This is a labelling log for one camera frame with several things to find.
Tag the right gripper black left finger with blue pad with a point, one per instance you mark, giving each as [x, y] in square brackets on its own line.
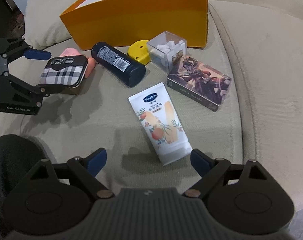
[52, 198]

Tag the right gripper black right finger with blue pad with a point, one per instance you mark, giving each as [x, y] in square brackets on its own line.
[244, 198]

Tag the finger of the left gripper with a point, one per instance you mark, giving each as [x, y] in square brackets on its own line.
[35, 54]
[44, 90]

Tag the plaid tin case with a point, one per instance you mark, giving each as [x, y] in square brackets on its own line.
[66, 70]

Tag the pink orange toy figure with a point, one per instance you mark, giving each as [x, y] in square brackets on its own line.
[74, 52]

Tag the dark blue cylindrical can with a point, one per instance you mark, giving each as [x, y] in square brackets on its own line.
[128, 70]

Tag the white Vaseline lotion tube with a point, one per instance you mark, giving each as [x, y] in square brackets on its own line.
[156, 113]

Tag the illustrated card box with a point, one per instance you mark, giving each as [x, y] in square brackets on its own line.
[199, 82]

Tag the clear plastic cube box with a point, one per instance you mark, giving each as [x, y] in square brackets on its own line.
[166, 50]

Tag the beige sofa cushion pillow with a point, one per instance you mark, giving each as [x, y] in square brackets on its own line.
[43, 26]

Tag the orange cardboard box white inside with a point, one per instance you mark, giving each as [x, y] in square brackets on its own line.
[123, 22]

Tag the yellow tape measure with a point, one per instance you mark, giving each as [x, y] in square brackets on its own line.
[139, 52]

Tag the beige sofa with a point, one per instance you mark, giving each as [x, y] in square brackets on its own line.
[259, 43]

